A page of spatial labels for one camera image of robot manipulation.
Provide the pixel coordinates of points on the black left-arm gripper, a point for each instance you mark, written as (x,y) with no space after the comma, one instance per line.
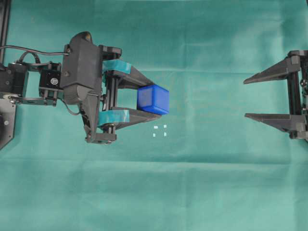
(101,117)

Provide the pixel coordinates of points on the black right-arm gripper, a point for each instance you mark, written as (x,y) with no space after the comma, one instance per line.
(296,67)

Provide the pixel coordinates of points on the blue block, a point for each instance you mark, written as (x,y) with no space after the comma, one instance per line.
(153,99)

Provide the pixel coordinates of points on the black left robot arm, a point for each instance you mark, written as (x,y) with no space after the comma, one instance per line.
(29,81)

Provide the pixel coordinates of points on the white tape marks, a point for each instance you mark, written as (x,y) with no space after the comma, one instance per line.
(159,131)

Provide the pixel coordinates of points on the green table cloth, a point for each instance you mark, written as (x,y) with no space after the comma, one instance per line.
(216,170)

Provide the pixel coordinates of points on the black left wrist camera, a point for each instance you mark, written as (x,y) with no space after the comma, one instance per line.
(80,68)

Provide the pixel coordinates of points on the black aluminium frame rail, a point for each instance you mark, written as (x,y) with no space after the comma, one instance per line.
(5,6)

